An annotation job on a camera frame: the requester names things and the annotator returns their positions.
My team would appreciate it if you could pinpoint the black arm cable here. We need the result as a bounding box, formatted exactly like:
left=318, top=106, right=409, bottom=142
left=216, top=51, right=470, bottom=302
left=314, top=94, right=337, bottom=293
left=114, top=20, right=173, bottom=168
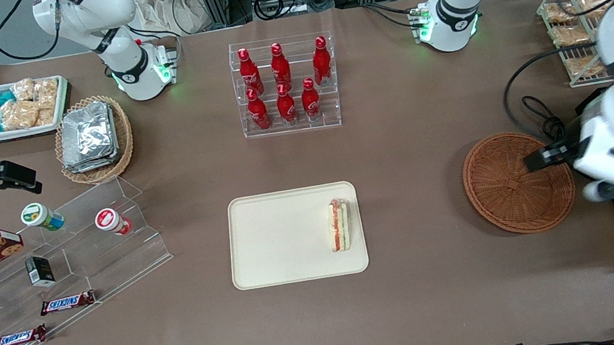
left=490, top=0, right=614, bottom=138
left=0, top=0, right=66, bottom=65

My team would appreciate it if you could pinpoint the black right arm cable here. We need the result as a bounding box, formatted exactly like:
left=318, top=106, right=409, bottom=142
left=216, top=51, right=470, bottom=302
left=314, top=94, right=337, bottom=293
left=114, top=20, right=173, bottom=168
left=0, top=0, right=66, bottom=65

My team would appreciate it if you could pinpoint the white wire rack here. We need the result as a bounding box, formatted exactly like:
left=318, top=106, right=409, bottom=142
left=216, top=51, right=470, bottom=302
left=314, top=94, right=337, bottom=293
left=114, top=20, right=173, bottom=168
left=534, top=0, right=614, bottom=92

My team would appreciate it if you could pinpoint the cream rectangular serving tray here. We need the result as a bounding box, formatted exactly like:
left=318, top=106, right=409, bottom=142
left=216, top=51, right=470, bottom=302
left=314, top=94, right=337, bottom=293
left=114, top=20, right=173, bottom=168
left=222, top=179, right=372, bottom=291

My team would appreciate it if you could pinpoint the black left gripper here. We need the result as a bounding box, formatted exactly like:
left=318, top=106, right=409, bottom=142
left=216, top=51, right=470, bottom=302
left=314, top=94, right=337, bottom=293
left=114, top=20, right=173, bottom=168
left=518, top=113, right=598, bottom=173

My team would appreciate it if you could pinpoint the white cloth bag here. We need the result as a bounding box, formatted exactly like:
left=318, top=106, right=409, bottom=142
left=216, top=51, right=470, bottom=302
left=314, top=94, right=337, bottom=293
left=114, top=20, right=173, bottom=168
left=133, top=0, right=212, bottom=42

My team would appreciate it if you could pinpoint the triangle sandwich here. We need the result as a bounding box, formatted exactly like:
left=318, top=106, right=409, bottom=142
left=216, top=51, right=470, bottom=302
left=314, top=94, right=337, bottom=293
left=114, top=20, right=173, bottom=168
left=319, top=196, right=355, bottom=254

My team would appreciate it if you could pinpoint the clear acrylic bottle rack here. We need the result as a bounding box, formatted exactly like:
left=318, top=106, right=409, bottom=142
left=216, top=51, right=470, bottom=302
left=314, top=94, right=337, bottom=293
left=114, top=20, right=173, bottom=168
left=227, top=31, right=344, bottom=141

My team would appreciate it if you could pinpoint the clear acrylic step display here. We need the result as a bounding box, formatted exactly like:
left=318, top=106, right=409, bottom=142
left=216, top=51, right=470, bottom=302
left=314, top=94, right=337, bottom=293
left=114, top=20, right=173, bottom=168
left=0, top=170, right=184, bottom=345

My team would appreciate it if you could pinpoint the green lid cup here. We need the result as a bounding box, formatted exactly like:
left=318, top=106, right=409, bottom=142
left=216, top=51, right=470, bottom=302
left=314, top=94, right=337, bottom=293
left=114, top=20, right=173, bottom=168
left=19, top=199, right=66, bottom=235

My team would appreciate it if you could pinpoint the black appliance power cable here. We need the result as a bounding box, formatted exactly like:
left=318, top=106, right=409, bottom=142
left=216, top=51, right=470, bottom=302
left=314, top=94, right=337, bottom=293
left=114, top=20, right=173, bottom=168
left=520, top=91, right=575, bottom=163

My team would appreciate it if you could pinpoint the white rectangular snack tray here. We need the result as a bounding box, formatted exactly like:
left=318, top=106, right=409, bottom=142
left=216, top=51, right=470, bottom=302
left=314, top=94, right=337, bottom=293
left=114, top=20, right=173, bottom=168
left=0, top=74, right=75, bottom=144

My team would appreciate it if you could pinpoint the oval wicker basket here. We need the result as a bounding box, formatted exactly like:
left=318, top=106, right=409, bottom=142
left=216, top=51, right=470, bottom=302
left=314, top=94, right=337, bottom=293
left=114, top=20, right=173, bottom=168
left=49, top=92, right=139, bottom=189

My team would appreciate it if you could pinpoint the snickers bar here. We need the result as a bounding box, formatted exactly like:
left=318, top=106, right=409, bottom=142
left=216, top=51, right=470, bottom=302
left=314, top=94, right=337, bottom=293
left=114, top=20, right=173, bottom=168
left=0, top=323, right=49, bottom=345
left=38, top=290, right=98, bottom=317

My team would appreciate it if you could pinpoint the small black box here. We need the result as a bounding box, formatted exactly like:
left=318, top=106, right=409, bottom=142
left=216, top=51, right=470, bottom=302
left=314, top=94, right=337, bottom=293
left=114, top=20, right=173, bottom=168
left=24, top=254, right=57, bottom=290

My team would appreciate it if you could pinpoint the fried snack bag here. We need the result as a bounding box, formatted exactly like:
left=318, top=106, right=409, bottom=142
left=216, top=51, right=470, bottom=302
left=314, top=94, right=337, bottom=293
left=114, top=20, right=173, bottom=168
left=565, top=54, right=606, bottom=78
left=544, top=0, right=580, bottom=26
left=579, top=0, right=614, bottom=17
left=549, top=22, right=599, bottom=48

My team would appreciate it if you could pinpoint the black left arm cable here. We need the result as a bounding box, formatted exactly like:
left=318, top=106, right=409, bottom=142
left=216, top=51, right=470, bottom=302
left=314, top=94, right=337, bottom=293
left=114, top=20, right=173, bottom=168
left=490, top=0, right=614, bottom=138

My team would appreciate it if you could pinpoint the red cola bottle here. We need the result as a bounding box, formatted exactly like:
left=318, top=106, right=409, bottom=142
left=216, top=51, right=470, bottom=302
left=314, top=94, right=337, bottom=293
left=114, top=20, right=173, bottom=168
left=245, top=86, right=272, bottom=133
left=236, top=47, right=265, bottom=98
left=309, top=35, right=334, bottom=87
left=298, top=76, right=323, bottom=123
left=269, top=41, right=294, bottom=93
left=274, top=82, right=299, bottom=127

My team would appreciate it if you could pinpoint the red lid cup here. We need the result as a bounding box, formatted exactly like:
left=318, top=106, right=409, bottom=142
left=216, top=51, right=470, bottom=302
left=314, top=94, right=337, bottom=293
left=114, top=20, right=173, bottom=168
left=93, top=205, right=134, bottom=239

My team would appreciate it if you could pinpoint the round brown wicker basket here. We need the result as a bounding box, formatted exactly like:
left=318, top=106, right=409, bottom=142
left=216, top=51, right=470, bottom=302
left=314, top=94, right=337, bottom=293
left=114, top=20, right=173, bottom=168
left=458, top=125, right=581, bottom=241

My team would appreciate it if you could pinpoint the rice cracker bag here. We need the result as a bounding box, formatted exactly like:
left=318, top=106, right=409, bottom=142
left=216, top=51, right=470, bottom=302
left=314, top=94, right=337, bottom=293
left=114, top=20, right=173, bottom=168
left=33, top=78, right=62, bottom=111
left=35, top=106, right=58, bottom=127
left=11, top=77, right=37, bottom=104
left=0, top=97, right=42, bottom=132

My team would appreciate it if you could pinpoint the silver foil pack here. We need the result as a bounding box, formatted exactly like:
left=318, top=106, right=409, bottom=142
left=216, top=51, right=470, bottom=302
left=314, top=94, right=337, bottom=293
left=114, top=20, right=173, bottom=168
left=56, top=102, right=122, bottom=175
left=58, top=100, right=118, bottom=168

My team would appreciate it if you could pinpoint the black coiled cable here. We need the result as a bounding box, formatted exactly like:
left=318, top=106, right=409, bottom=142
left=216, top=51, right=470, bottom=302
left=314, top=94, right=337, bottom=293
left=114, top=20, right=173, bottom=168
left=253, top=0, right=301, bottom=22

